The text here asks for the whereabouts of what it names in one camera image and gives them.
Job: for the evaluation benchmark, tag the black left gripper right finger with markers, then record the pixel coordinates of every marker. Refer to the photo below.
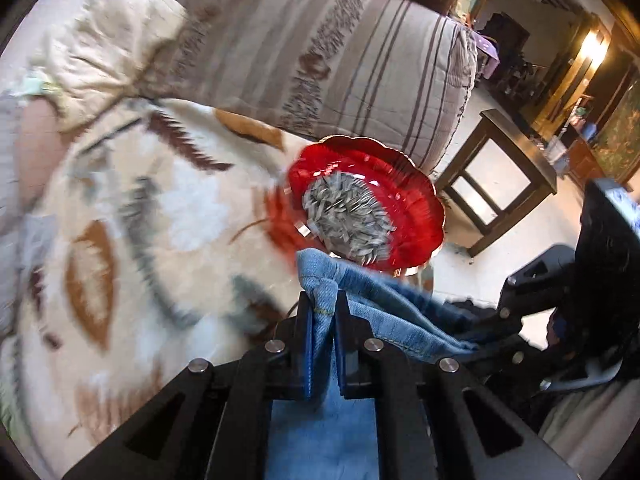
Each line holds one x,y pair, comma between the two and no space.
369,368

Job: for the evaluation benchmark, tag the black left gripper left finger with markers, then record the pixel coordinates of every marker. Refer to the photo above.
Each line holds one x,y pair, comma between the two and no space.
278,370

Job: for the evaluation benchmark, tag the blue denim jeans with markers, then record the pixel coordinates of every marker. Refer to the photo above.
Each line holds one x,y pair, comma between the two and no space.
326,436

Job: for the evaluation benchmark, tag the dark wooden stool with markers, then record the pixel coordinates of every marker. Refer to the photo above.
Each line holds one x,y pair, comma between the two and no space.
497,178

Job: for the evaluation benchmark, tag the sunflower seeds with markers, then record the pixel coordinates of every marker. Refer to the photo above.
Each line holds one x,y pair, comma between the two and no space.
343,212

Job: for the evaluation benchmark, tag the red glass bowl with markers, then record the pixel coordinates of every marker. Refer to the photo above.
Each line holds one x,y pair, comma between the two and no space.
406,193

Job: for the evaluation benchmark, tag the leaf patterned cream blanket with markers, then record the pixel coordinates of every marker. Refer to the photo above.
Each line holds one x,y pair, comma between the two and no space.
173,241

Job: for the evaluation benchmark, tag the grey quilted pillow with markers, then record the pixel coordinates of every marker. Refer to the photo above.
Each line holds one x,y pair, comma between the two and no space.
25,238

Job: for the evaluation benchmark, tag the striped brown quilt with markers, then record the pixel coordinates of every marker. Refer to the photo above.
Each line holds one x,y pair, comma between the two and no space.
390,70

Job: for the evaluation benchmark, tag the pink pillow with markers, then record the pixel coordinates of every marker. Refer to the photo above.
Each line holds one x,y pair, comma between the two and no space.
40,148

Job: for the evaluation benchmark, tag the cream satin pillow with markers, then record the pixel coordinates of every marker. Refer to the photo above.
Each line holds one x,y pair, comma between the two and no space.
87,63

